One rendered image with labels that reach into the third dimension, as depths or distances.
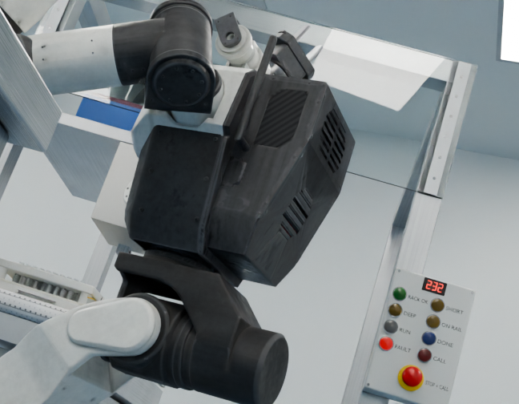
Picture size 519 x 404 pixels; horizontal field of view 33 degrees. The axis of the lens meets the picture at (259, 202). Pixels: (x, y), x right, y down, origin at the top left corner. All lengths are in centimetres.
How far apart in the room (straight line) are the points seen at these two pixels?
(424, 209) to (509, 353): 314
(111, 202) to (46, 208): 391
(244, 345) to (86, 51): 47
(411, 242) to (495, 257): 327
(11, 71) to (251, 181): 78
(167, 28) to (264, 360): 49
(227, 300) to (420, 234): 77
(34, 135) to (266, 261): 78
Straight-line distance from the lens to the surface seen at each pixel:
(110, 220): 206
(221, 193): 131
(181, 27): 128
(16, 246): 597
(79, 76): 130
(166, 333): 131
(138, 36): 128
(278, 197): 130
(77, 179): 257
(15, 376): 143
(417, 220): 198
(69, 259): 577
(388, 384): 183
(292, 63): 191
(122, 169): 209
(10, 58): 56
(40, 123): 62
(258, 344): 127
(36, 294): 211
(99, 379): 145
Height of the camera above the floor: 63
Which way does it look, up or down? 18 degrees up
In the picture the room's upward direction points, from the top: 18 degrees clockwise
